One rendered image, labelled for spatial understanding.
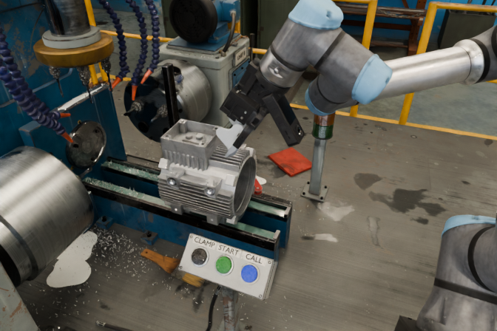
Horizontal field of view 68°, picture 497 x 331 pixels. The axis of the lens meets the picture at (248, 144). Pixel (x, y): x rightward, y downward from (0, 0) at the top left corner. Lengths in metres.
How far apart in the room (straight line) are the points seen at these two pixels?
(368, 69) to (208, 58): 0.81
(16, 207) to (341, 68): 0.65
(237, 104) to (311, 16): 0.22
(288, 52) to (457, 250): 0.48
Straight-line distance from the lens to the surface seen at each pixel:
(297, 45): 0.61
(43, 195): 0.86
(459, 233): 0.82
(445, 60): 0.85
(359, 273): 1.06
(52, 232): 0.87
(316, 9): 0.60
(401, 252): 1.15
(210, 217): 0.91
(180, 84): 1.20
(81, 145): 1.17
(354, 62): 0.61
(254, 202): 1.03
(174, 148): 0.90
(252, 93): 0.70
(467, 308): 0.80
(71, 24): 0.97
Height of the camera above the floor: 1.61
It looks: 33 degrees down
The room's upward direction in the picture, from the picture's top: straight up
